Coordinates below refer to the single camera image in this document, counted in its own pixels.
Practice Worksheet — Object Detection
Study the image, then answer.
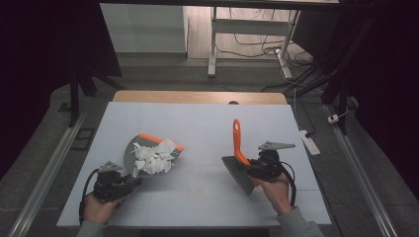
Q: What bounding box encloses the grey brush orange handle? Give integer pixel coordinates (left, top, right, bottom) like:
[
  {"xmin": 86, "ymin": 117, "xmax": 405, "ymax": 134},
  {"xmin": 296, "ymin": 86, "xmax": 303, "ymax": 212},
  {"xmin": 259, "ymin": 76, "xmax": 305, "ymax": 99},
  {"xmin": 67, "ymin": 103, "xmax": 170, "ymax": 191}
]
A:
[{"xmin": 220, "ymin": 118, "xmax": 260, "ymax": 198}]

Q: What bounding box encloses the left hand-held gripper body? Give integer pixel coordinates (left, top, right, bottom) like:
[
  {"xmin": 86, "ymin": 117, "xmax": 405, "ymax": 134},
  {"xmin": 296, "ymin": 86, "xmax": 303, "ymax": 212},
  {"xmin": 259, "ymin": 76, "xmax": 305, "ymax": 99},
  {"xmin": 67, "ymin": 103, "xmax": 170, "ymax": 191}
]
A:
[{"xmin": 93, "ymin": 161, "xmax": 128, "ymax": 201}]

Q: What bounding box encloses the person's left hand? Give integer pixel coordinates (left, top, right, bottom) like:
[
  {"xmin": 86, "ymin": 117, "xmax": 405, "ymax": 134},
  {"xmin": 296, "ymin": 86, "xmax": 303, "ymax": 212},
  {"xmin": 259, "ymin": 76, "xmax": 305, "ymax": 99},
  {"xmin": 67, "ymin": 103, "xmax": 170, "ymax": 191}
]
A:
[{"xmin": 82, "ymin": 193, "xmax": 128, "ymax": 225}]

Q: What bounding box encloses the black stand with cables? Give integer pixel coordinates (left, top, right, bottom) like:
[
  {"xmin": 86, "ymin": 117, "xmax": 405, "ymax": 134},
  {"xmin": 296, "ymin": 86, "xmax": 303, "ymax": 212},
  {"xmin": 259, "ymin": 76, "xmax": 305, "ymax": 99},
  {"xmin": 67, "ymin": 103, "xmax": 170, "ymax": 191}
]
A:
[{"xmin": 260, "ymin": 13, "xmax": 379, "ymax": 136}]

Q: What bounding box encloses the grey dustpan orange edge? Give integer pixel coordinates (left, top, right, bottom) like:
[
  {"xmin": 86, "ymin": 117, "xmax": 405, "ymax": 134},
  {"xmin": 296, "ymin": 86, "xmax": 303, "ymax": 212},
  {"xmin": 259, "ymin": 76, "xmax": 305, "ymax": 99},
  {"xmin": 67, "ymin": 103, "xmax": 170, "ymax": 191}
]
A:
[{"xmin": 123, "ymin": 132, "xmax": 185, "ymax": 180}]

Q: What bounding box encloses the white desk frame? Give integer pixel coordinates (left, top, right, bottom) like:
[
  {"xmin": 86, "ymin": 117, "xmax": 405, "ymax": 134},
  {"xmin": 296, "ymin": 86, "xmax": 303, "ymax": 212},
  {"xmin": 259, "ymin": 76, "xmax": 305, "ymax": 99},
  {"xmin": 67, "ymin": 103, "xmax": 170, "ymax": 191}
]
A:
[{"xmin": 207, "ymin": 6, "xmax": 301, "ymax": 80}]

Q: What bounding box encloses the white power strip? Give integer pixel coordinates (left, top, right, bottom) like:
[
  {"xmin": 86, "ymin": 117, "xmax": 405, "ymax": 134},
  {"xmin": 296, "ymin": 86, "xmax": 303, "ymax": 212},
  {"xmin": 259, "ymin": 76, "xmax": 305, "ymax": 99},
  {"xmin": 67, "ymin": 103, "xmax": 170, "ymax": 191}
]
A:
[{"xmin": 297, "ymin": 129, "xmax": 321, "ymax": 157}]

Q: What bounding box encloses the black tripod stand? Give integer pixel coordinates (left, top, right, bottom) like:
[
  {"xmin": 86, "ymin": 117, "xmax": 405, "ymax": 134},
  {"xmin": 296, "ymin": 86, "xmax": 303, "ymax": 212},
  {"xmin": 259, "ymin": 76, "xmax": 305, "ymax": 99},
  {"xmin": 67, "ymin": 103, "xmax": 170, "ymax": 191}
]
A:
[{"xmin": 67, "ymin": 63, "xmax": 126, "ymax": 128}]

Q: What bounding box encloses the black floor plate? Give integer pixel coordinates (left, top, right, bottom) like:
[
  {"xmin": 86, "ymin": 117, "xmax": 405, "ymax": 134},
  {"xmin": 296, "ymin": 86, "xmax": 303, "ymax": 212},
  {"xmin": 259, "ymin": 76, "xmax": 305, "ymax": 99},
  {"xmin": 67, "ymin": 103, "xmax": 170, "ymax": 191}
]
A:
[{"xmin": 70, "ymin": 127, "xmax": 97, "ymax": 152}]

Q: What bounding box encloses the aluminium rail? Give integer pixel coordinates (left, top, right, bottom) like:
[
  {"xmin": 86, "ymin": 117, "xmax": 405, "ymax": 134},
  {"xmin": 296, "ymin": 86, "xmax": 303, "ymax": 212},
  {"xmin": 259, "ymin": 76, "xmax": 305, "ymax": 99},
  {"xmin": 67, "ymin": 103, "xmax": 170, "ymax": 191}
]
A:
[
  {"xmin": 323, "ymin": 104, "xmax": 399, "ymax": 237},
  {"xmin": 8, "ymin": 111, "xmax": 89, "ymax": 237}
]

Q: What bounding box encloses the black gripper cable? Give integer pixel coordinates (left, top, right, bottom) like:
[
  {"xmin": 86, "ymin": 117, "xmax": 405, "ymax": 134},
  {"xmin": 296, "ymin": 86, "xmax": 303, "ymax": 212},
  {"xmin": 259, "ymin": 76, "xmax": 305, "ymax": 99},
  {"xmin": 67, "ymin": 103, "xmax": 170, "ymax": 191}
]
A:
[
  {"xmin": 78, "ymin": 168, "xmax": 101, "ymax": 225},
  {"xmin": 280, "ymin": 160, "xmax": 297, "ymax": 208}
]

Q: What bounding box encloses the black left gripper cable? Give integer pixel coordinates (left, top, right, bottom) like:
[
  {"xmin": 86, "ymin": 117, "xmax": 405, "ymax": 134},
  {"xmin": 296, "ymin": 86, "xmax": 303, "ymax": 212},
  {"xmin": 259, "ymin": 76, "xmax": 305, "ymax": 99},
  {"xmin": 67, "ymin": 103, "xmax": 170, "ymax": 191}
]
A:
[{"xmin": 78, "ymin": 168, "xmax": 101, "ymax": 225}]

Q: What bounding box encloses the black floor cable tangle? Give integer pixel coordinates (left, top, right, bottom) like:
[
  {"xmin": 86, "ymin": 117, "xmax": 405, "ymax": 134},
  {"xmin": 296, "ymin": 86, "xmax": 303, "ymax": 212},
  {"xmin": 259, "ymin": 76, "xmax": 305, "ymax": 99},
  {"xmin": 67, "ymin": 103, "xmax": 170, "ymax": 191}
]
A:
[{"xmin": 215, "ymin": 8, "xmax": 314, "ymax": 68}]

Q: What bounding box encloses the white foam board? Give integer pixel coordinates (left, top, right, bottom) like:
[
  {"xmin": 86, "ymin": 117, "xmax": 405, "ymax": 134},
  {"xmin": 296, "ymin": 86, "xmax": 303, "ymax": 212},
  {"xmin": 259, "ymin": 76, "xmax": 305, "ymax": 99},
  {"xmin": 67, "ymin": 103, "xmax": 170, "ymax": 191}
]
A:
[{"xmin": 56, "ymin": 101, "xmax": 332, "ymax": 229}]

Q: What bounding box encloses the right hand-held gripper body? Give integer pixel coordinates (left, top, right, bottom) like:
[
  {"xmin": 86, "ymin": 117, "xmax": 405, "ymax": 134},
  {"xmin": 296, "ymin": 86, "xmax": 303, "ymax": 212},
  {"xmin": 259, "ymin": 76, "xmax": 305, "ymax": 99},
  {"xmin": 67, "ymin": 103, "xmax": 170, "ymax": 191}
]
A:
[{"xmin": 255, "ymin": 140, "xmax": 296, "ymax": 182}]

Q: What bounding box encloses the black curtain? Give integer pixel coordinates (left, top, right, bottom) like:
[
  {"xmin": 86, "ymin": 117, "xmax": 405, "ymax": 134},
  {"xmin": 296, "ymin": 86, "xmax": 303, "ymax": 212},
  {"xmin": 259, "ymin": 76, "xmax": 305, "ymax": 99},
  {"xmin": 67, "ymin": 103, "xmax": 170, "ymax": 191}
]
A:
[
  {"xmin": 293, "ymin": 0, "xmax": 419, "ymax": 192},
  {"xmin": 0, "ymin": 0, "xmax": 123, "ymax": 181}
]

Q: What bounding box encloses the pile of white paper scraps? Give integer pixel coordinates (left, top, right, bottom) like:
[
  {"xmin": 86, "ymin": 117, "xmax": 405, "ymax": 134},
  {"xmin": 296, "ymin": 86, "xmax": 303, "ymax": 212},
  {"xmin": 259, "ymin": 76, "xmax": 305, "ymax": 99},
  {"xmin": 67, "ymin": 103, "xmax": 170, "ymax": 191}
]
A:
[{"xmin": 130, "ymin": 138, "xmax": 178, "ymax": 179}]

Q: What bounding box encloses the person's right hand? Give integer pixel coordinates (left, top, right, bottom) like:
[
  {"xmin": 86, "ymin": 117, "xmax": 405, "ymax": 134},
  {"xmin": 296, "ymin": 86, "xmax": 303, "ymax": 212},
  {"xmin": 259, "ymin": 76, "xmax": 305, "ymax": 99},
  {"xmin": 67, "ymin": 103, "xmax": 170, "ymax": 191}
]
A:
[{"xmin": 251, "ymin": 172, "xmax": 294, "ymax": 217}]

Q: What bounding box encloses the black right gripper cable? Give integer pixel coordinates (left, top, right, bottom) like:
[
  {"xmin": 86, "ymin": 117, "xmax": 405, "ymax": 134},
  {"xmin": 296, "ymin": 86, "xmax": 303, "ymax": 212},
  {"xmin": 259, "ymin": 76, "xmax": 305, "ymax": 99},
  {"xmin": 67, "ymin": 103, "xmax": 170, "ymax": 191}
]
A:
[{"xmin": 280, "ymin": 160, "xmax": 297, "ymax": 208}]

